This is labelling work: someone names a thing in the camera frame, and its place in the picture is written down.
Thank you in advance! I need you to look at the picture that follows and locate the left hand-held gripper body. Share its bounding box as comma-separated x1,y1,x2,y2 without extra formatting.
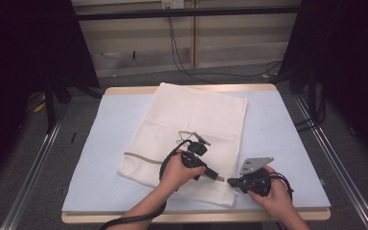
180,131,212,171

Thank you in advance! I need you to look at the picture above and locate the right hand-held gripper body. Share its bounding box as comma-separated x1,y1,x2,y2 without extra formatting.
236,155,275,197

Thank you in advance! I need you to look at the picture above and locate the white cloth with beige stripe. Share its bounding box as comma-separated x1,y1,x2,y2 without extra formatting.
117,81,249,208

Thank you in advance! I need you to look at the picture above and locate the person's left hand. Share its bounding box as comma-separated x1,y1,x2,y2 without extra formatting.
158,149,207,195

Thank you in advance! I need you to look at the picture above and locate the person's right hand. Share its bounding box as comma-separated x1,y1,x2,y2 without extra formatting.
246,164,294,222

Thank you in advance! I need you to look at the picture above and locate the light blue foam mat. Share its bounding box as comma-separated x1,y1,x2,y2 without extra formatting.
61,89,332,215

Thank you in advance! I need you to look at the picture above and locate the wooden table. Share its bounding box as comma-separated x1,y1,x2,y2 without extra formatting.
60,83,332,224

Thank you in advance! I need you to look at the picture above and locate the black stand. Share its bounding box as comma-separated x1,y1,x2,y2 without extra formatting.
42,75,104,134
295,68,328,127

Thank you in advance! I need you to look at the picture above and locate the black horizontal bar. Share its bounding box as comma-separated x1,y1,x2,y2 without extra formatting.
76,5,302,22

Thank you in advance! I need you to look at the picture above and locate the black curtain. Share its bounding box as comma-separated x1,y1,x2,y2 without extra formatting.
277,0,368,169
0,0,101,193

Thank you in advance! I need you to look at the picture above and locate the yellow tape piece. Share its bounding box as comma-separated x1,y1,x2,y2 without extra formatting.
33,93,48,114

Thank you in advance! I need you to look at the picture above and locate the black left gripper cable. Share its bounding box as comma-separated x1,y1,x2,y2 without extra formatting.
99,139,196,230

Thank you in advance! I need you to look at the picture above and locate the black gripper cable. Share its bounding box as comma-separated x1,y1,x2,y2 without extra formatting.
99,139,196,230
267,172,295,203

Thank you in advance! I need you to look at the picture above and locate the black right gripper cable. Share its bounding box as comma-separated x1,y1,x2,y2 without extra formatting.
267,172,295,203

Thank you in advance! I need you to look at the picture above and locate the black floor cable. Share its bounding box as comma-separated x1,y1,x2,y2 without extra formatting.
293,83,328,133

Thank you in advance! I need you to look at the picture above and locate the metal floor rail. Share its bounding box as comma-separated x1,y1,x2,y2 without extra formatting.
0,106,67,230
292,93,368,230

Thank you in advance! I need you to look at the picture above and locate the black wall cable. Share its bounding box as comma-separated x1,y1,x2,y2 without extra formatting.
167,15,284,85

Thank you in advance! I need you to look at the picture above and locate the white wall socket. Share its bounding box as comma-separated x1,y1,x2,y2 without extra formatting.
160,0,186,10

